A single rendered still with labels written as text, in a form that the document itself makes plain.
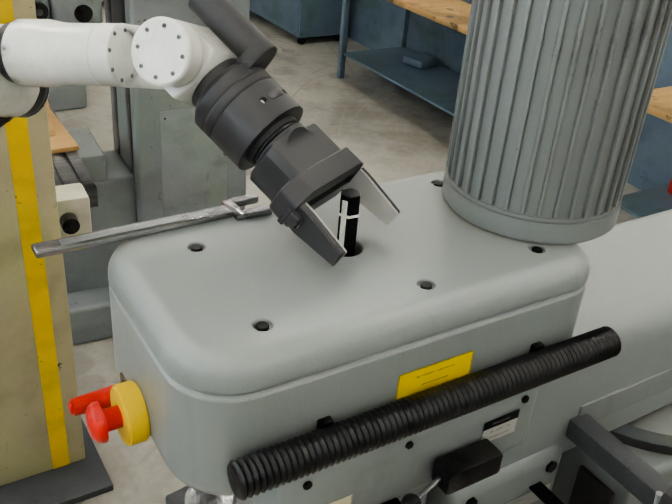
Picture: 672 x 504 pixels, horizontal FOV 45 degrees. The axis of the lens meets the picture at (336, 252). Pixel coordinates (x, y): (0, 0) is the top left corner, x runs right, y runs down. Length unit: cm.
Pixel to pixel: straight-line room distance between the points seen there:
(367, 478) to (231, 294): 25
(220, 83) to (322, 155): 12
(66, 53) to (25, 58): 5
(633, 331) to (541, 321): 23
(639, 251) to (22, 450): 242
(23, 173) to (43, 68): 166
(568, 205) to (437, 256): 15
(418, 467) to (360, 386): 18
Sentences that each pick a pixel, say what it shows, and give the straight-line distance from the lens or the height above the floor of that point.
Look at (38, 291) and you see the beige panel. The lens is 277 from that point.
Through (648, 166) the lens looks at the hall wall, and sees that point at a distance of 595.
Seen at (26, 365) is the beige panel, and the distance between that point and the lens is 292.
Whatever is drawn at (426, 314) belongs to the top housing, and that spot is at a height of 188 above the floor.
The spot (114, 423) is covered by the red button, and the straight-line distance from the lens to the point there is 80.
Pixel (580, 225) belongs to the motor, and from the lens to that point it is 88.
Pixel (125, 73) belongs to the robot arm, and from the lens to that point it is 90.
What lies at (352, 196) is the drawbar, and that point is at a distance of 78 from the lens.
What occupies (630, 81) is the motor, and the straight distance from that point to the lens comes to 84.
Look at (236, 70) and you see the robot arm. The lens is 81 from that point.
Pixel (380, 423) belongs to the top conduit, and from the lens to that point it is 74.
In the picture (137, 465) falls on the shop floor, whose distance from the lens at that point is 326.
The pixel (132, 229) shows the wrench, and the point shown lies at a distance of 83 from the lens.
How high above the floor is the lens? 230
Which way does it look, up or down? 30 degrees down
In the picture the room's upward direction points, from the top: 5 degrees clockwise
